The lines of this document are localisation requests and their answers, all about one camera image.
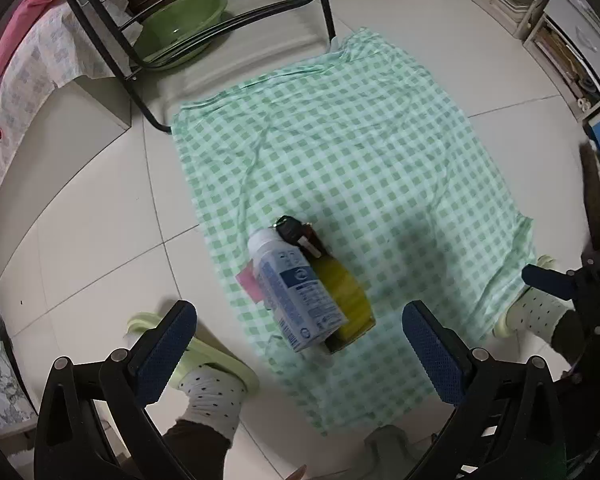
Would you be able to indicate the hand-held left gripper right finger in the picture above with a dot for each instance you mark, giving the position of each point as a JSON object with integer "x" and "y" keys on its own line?
{"x": 430, "y": 355}

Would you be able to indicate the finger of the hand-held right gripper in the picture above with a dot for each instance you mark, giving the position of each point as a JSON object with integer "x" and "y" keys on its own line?
{"x": 547, "y": 280}

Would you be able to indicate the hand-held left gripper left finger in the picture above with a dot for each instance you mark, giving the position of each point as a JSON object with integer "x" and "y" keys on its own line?
{"x": 165, "y": 352}

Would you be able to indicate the white cardboard box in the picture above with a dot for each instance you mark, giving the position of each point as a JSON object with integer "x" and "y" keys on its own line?
{"x": 330, "y": 345}

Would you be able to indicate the yellow tape roll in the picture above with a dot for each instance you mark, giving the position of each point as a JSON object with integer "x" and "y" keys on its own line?
{"x": 347, "y": 295}

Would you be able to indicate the pink sticky note pad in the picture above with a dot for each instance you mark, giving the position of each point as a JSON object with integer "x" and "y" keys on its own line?
{"x": 250, "y": 285}

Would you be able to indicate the white and blue bottle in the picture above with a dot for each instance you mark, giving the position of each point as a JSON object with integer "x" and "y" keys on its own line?
{"x": 300, "y": 295}

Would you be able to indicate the small black gadget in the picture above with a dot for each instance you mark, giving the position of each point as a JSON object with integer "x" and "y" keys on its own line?
{"x": 290, "y": 229}

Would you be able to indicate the person's left hand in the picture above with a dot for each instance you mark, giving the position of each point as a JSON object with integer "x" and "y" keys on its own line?
{"x": 297, "y": 473}

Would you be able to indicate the person's right dotted sock foot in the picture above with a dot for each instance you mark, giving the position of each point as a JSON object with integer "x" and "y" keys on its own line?
{"x": 537, "y": 315}

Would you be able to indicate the person's dotted sock foot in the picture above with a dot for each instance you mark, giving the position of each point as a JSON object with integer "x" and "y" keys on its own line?
{"x": 537, "y": 315}
{"x": 212, "y": 400}

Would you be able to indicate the person's right trouser leg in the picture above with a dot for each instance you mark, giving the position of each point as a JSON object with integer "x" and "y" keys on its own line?
{"x": 570, "y": 337}

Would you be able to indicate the person's trouser leg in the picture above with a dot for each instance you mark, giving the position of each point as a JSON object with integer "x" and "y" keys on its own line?
{"x": 570, "y": 337}
{"x": 195, "y": 452}

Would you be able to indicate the light green slipper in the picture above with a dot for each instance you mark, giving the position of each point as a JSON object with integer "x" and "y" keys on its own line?
{"x": 505, "y": 322}
{"x": 220, "y": 360}

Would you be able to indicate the person's left dotted sock foot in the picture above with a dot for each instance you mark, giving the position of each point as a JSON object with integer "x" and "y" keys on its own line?
{"x": 212, "y": 400}

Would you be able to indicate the grey rounded object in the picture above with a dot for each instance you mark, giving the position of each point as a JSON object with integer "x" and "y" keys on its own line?
{"x": 387, "y": 442}

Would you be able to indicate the person's left trouser leg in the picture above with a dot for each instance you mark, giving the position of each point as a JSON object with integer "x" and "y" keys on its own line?
{"x": 195, "y": 452}

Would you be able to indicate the floral patterned storage box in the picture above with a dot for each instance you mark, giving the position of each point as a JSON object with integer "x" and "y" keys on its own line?
{"x": 2, "y": 390}

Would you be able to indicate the green checkered cloth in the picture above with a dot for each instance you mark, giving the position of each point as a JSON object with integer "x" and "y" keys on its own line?
{"x": 355, "y": 160}

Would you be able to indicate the white shelf unit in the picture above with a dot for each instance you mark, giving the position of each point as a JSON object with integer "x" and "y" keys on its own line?
{"x": 545, "y": 25}

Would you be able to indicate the bed with floral sheet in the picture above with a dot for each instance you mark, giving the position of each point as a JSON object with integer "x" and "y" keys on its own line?
{"x": 30, "y": 85}

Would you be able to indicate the green plastic basin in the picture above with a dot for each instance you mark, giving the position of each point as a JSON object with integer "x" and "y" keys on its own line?
{"x": 180, "y": 30}

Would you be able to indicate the black metal drying rack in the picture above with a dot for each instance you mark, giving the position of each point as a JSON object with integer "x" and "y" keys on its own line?
{"x": 105, "y": 35}

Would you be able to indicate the pink blanket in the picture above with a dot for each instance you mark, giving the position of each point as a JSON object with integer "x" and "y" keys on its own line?
{"x": 10, "y": 45}

